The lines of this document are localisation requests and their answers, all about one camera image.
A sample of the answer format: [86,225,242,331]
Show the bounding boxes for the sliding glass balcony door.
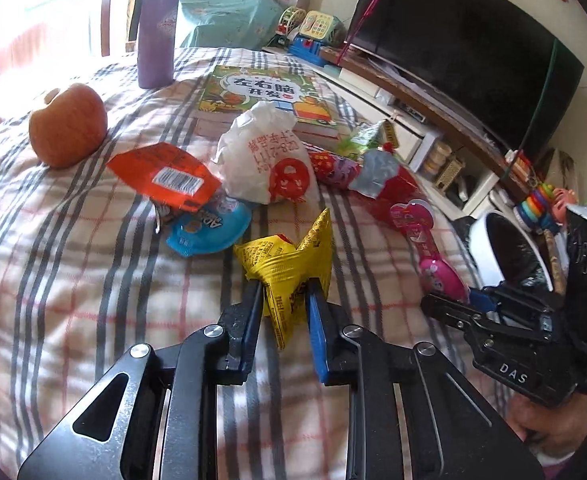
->
[0,0,141,96]

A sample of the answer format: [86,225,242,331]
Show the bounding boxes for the white bin with black liner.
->
[468,211,569,311]

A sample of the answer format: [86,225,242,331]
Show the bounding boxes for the black flat television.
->
[346,0,587,163]

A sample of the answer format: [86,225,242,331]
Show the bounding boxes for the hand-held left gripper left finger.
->
[17,280,264,480]

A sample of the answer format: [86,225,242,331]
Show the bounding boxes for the stacked yellow snack cups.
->
[423,140,454,176]

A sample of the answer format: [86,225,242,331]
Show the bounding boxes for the white paper bag red print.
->
[213,100,320,206]

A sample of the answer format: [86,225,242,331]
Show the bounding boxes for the person's right hand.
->
[513,390,587,461]

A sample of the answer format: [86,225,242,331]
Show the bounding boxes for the rainbow stacking ring toy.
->
[516,182,567,233]

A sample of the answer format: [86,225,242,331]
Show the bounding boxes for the green children's book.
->
[189,64,341,147]

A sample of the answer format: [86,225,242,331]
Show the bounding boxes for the toy telephone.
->
[301,10,347,46]

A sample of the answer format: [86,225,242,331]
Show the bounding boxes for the teal covered furniture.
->
[176,0,286,51]

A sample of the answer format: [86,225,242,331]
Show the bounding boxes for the green snack bag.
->
[336,119,400,158]

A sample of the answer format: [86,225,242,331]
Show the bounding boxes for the orange snack wrapper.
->
[106,142,222,211]

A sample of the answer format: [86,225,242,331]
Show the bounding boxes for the apple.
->
[28,82,109,170]

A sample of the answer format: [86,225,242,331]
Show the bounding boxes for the toy ferris wheel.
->
[274,6,308,48]

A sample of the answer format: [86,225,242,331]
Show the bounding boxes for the beige grid toy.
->
[436,157,464,191]

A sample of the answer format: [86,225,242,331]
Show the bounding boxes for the pink rod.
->
[337,0,404,68]

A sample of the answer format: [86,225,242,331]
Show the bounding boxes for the red snack wrapper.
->
[308,149,421,211]

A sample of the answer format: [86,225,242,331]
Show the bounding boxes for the blue round snack lid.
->
[166,195,252,258]

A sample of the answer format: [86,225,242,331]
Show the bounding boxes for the yellow snack wrapper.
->
[233,208,334,351]

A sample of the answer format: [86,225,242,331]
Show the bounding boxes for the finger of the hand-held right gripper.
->
[421,294,485,334]
[468,284,564,317]

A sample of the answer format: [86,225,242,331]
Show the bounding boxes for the red toy piano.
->
[503,150,531,176]

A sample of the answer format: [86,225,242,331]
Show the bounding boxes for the blue toy cash register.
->
[288,35,331,66]

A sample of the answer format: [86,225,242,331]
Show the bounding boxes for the white brown television cabinet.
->
[260,45,529,221]

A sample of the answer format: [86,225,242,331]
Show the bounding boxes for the purple thermos bottle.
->
[134,0,183,90]

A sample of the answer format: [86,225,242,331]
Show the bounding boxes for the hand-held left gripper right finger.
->
[306,279,545,480]

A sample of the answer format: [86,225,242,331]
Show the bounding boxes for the pink toy package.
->
[389,200,471,306]

